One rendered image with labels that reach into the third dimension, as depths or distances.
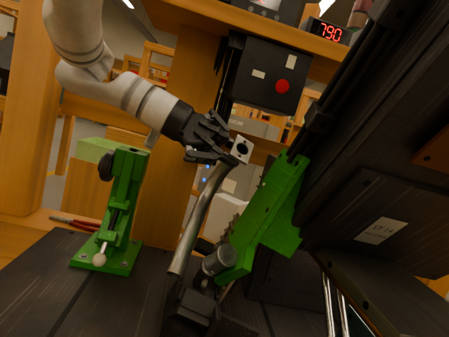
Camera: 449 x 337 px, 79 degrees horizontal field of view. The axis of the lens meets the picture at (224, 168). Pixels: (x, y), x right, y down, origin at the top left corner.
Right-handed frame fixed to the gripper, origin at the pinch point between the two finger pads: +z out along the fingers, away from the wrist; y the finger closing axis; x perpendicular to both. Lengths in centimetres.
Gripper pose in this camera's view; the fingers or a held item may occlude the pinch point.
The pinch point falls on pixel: (232, 153)
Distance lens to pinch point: 54.6
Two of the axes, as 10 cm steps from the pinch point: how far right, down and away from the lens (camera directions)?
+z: 8.5, 4.9, 1.8
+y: 3.1, -7.5, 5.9
